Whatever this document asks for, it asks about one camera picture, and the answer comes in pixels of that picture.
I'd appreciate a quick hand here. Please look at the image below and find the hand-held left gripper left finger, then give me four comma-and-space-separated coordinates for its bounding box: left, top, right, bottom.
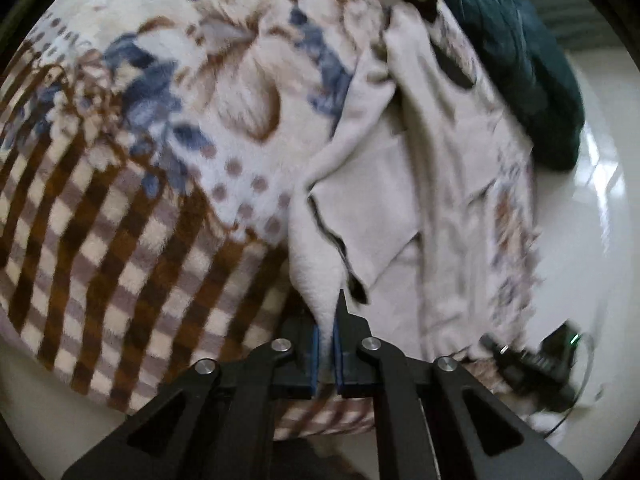
60, 317, 321, 480

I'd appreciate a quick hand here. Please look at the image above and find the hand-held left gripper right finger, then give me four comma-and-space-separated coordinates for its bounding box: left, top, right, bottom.
335, 289, 585, 480

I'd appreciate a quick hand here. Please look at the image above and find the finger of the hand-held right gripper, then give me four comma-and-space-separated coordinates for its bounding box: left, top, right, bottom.
479, 334, 523, 383

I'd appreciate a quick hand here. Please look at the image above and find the beige small garment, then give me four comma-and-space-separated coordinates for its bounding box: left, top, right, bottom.
287, 6, 540, 367

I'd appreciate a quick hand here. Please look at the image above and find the floral checked printed blanket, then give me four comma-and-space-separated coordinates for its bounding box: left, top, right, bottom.
0, 0, 547, 442

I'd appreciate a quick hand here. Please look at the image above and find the dark teal quilted cloth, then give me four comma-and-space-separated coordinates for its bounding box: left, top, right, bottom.
439, 0, 587, 173

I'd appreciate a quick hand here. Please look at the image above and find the thin black cable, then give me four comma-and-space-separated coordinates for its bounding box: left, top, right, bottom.
542, 332, 599, 435

